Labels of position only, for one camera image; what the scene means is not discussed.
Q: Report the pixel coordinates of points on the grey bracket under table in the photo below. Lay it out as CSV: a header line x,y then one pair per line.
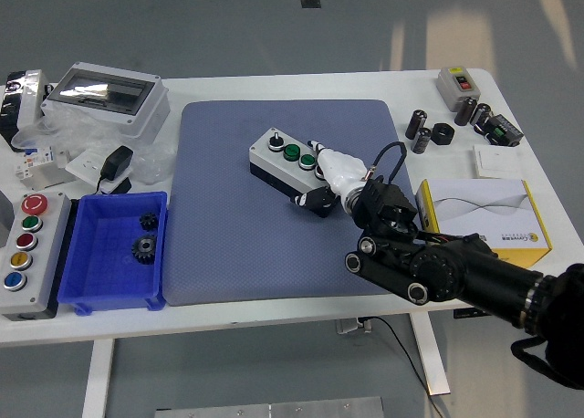
x,y
349,327

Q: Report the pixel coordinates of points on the white circuit breaker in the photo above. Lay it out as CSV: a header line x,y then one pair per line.
x,y
34,160

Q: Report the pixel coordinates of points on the grey four-button control box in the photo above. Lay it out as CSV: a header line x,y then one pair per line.
x,y
274,160

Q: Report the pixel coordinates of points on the black floor plate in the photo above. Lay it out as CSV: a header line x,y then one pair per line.
x,y
310,3

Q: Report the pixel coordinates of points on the large black bevel gear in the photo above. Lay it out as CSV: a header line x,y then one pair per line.
x,y
145,250

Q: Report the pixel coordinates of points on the black power adapter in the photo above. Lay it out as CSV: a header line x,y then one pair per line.
x,y
116,160

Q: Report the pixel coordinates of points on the black green electronic module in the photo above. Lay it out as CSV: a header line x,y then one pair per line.
x,y
502,130

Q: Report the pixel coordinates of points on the blue plastic bin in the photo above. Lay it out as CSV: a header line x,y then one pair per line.
x,y
105,272

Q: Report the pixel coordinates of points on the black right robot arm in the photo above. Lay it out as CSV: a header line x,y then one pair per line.
x,y
479,272

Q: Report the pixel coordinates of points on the white device in plastic wrap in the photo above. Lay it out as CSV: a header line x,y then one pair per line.
x,y
29,94

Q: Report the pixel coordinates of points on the yellow white cardboard box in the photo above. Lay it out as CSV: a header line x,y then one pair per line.
x,y
479,208

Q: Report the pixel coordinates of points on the grey enclosure with clear lid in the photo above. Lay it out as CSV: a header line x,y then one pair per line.
x,y
141,112

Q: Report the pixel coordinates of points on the white wall switch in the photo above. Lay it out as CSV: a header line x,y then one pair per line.
x,y
497,160

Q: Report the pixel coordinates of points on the black cylindrical capacitor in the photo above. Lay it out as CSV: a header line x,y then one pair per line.
x,y
420,142
465,112
481,113
416,125

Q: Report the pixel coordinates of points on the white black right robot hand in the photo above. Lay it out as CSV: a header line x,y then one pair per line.
x,y
342,171

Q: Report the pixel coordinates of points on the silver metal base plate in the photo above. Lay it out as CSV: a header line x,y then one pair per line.
x,y
274,409

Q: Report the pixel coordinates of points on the black hex nut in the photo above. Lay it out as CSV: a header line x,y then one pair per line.
x,y
442,134

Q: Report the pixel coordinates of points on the silver metal sheet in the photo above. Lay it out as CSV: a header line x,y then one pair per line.
x,y
50,180

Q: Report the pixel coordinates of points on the black table control panel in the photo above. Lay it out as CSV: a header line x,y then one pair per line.
x,y
467,314

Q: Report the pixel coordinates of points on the small black bevel gear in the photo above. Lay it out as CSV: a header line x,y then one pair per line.
x,y
148,222

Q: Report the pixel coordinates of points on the white table leg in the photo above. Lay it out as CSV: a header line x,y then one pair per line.
x,y
98,377
431,354

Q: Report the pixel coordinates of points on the grey red-black switch box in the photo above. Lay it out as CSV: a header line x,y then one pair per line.
x,y
451,91

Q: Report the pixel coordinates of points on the grey five-button control box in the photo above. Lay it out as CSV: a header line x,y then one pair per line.
x,y
41,253

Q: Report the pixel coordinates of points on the blue-grey mat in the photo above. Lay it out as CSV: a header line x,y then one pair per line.
x,y
228,208

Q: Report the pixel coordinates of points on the clear plastic bag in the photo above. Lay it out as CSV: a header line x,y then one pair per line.
x,y
82,130

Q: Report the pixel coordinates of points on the white wall socket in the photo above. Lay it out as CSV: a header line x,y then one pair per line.
x,y
84,163

